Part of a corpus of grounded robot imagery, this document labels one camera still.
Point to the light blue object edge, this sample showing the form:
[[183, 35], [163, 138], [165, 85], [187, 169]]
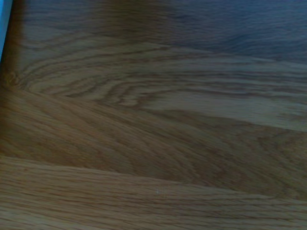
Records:
[[3, 24]]

